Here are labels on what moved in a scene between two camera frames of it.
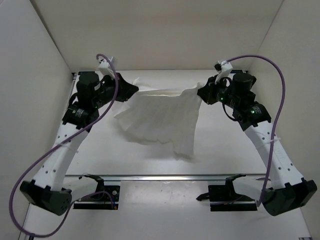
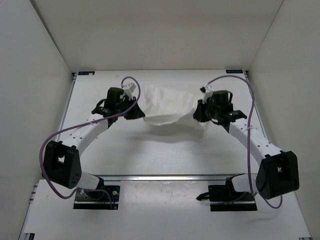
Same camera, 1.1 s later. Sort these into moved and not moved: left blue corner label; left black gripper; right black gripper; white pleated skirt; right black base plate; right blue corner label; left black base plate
Moved: left black gripper; white pleated skirt; right black gripper
Not moved: right blue corner label; left black base plate; left blue corner label; right black base plate
